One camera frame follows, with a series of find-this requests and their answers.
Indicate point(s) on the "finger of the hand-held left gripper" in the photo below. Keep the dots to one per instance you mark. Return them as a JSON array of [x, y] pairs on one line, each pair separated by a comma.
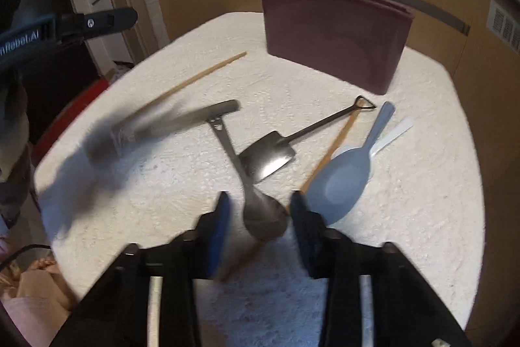
[[97, 21]]

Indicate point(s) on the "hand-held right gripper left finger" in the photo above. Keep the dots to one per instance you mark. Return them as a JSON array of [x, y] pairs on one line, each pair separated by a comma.
[[217, 237]]

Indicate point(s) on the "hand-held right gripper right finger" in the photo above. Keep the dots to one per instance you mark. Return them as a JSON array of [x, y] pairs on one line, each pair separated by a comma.
[[302, 233]]

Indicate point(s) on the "large metal spoon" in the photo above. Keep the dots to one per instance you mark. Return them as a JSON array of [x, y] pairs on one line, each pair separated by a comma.
[[262, 217]]

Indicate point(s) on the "grey rice paddle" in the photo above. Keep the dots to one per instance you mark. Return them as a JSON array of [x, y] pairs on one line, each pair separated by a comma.
[[341, 184]]

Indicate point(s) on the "wooden chopstick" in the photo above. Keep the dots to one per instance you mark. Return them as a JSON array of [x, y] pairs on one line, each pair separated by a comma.
[[191, 80], [325, 160]]

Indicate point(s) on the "shovel shaped metal spoon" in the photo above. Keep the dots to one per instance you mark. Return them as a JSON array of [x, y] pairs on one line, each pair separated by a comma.
[[270, 160]]

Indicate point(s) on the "white plastic spoon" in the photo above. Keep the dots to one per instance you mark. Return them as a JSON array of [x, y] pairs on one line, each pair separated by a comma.
[[396, 133]]

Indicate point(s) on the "brown plastic utensil container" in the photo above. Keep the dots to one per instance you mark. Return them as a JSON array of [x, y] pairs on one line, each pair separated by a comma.
[[333, 34]]

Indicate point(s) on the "white knitted tablecloth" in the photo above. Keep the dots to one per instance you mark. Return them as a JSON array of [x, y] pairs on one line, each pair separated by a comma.
[[203, 176]]

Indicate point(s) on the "red doormat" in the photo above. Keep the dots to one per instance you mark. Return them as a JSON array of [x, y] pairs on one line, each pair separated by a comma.
[[81, 103]]

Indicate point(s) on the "person's leg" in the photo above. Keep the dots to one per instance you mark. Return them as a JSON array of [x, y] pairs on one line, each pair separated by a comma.
[[32, 302]]

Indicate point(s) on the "small grey vent grille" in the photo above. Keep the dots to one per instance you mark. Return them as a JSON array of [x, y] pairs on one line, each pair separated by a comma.
[[503, 24]]

